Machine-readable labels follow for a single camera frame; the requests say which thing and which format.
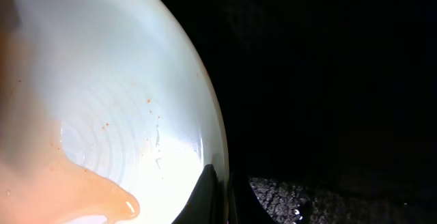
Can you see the round black tray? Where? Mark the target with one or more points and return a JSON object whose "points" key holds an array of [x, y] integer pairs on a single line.
{"points": [[329, 105]]}

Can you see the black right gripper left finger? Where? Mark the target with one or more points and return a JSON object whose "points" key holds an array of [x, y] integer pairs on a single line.
{"points": [[201, 207]]}

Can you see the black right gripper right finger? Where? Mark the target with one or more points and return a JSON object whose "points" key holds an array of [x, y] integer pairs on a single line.
{"points": [[244, 205]]}

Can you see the pale blue plate front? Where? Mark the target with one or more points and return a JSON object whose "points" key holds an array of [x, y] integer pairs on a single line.
{"points": [[107, 114]]}

